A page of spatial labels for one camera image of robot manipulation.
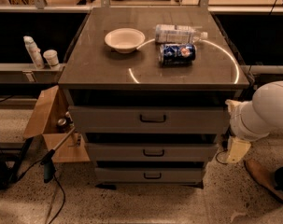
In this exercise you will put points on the grey bottom drawer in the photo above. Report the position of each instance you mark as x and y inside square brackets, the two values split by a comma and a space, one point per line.
[105, 175]

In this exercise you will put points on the white paper bowl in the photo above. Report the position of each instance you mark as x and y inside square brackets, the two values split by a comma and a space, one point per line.
[124, 40]

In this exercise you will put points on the grey top drawer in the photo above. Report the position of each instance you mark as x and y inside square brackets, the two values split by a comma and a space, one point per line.
[149, 119]

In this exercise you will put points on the clear plastic water bottle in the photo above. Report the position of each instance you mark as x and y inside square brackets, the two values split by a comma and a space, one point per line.
[181, 34]

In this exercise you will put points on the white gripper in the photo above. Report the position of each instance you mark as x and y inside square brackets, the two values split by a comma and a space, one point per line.
[238, 123]

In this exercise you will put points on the grey drawer cabinet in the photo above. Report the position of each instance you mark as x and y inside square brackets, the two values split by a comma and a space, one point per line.
[97, 75]

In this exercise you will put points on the brown leather shoe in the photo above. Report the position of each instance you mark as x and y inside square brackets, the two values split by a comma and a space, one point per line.
[272, 181]

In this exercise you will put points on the blue soda can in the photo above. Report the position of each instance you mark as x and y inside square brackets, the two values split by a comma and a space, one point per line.
[176, 54]

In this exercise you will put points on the grey drawer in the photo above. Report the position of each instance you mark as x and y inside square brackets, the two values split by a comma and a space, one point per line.
[105, 175]
[149, 119]
[151, 152]

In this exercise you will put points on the open cardboard box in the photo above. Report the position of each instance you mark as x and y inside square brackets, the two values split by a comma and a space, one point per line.
[50, 106]

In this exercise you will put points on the white spray bottle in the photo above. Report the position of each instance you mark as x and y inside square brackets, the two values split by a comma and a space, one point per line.
[34, 52]

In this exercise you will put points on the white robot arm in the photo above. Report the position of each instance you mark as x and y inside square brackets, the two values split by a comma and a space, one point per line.
[267, 102]

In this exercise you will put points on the metal can in box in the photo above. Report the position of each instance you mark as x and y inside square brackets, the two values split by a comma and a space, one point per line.
[62, 123]

